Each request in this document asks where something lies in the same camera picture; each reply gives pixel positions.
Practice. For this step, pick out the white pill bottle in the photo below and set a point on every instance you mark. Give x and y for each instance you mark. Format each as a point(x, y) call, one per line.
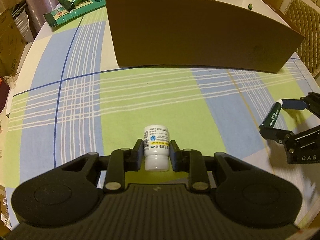
point(156, 148)

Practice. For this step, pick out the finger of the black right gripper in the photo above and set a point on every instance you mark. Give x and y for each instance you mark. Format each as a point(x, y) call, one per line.
point(296, 104)
point(275, 134)

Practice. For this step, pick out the dark green small tube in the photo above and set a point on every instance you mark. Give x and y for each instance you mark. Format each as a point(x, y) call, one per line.
point(272, 115)

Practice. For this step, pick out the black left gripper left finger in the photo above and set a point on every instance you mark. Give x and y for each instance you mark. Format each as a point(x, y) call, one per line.
point(119, 162)

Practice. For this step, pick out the cardboard boxes beside table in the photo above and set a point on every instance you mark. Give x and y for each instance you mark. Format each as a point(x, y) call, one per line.
point(12, 47)

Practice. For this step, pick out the quilted brown chair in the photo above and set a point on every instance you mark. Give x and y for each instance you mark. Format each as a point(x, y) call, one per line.
point(306, 19)

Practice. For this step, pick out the brown cardboard box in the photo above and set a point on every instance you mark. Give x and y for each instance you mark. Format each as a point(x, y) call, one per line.
point(240, 34)

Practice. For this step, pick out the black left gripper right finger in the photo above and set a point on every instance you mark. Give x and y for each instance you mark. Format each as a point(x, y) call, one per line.
point(192, 162)

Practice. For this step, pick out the checkered tablecloth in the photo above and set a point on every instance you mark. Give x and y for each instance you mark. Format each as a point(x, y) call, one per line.
point(72, 98)

